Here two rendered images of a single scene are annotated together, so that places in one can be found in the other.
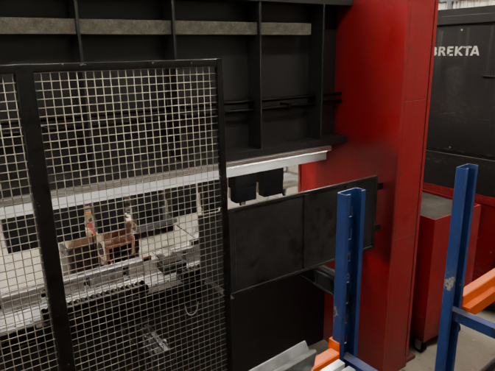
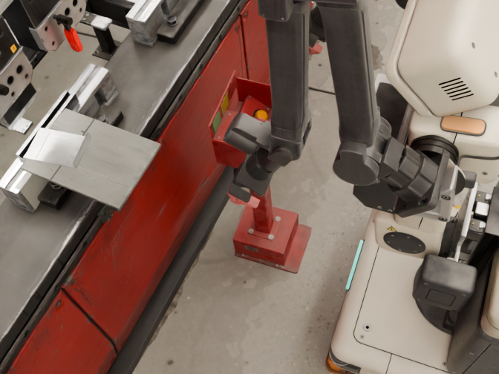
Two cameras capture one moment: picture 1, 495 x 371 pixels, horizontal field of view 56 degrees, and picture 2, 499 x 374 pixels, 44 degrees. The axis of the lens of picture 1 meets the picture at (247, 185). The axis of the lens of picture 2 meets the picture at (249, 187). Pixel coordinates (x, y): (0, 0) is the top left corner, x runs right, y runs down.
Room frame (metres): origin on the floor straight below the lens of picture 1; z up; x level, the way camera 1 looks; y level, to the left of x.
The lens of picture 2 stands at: (3.51, 0.29, 2.12)
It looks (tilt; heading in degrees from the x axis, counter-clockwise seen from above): 60 degrees down; 156
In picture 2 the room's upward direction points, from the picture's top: 9 degrees counter-clockwise
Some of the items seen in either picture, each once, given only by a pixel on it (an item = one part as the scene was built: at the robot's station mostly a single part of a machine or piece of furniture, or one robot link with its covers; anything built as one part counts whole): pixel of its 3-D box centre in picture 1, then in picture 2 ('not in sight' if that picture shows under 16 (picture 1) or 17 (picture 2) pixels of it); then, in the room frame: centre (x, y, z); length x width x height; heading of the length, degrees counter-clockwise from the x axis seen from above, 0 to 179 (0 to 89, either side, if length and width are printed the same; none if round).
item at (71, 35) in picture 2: not in sight; (68, 33); (2.48, 0.38, 1.20); 0.04 x 0.02 x 0.10; 33
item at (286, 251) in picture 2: not in sight; (272, 234); (2.63, 0.74, 0.06); 0.25 x 0.20 x 0.12; 39
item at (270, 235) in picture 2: not in sight; (264, 225); (2.60, 0.72, 0.13); 0.10 x 0.10 x 0.01; 39
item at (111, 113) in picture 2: not in sight; (82, 155); (2.54, 0.28, 0.89); 0.30 x 0.05 x 0.03; 123
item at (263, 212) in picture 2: not in sight; (260, 188); (2.60, 0.72, 0.39); 0.05 x 0.05 x 0.54; 39
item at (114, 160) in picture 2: (199, 228); (90, 156); (2.64, 0.30, 1.00); 0.26 x 0.18 x 0.01; 33
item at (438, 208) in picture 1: (420, 268); not in sight; (3.03, -1.23, 0.50); 0.50 x 0.50 x 1.00; 33
